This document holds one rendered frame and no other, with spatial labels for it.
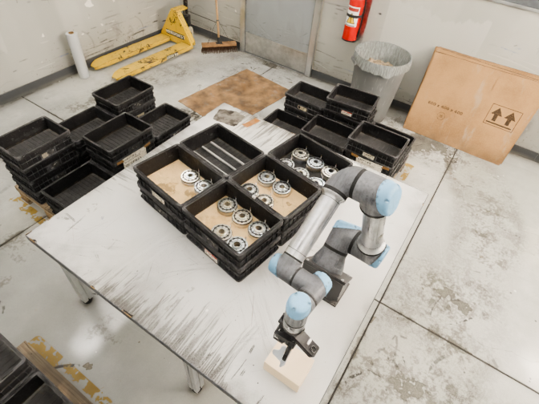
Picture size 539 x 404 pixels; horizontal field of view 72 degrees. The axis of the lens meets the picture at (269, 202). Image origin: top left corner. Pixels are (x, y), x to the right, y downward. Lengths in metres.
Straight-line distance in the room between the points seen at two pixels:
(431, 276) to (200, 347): 1.87
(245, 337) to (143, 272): 0.58
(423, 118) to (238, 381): 3.36
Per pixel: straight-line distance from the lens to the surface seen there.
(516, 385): 2.88
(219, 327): 1.71
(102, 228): 2.11
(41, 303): 2.84
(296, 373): 1.57
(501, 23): 4.16
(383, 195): 1.27
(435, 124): 4.27
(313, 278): 1.26
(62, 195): 3.01
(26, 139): 3.24
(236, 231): 1.82
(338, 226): 1.67
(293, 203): 1.97
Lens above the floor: 2.25
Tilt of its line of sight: 46 degrees down
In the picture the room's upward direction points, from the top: 6 degrees clockwise
